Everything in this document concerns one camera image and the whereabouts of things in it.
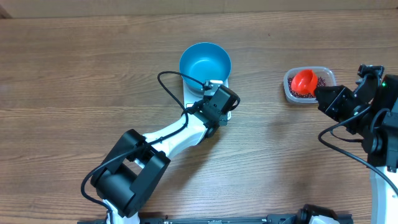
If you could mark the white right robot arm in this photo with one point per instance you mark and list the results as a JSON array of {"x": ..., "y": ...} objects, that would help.
[{"x": 375, "y": 120}]

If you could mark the white digital kitchen scale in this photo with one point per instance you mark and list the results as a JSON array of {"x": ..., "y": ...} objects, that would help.
[{"x": 190, "y": 94}]

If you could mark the blue plastic bowl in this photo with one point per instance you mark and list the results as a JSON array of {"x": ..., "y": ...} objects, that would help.
[{"x": 206, "y": 61}]

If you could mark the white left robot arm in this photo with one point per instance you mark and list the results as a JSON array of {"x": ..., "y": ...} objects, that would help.
[{"x": 127, "y": 177}]

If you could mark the clear plastic bean container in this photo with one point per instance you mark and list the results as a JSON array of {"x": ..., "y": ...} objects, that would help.
[{"x": 325, "y": 78}]

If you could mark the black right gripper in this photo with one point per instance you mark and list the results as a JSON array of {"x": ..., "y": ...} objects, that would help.
[{"x": 337, "y": 98}]

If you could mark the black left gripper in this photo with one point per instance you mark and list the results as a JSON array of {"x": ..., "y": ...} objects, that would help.
[{"x": 199, "y": 105}]

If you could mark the red plastic measuring scoop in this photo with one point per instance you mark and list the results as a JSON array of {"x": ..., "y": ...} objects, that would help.
[{"x": 305, "y": 82}]

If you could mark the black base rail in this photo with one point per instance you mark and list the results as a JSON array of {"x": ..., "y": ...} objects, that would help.
[{"x": 309, "y": 214}]

